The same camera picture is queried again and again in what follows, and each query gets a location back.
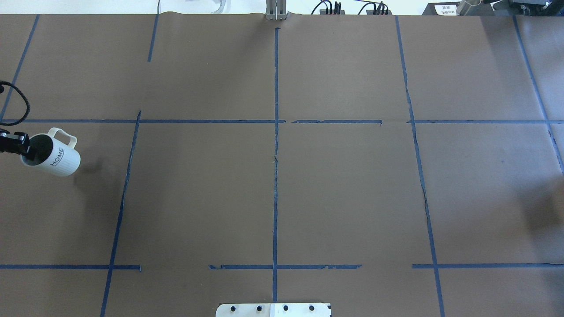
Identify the white ribbed HOME mug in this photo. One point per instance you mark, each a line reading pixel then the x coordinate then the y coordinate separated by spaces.
pixel 54 153

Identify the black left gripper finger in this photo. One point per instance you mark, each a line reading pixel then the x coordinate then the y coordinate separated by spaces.
pixel 17 143

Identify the white metal base plate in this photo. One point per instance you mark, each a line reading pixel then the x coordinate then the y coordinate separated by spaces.
pixel 300 309

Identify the aluminium frame post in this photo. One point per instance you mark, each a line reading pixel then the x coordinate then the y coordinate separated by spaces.
pixel 276 10

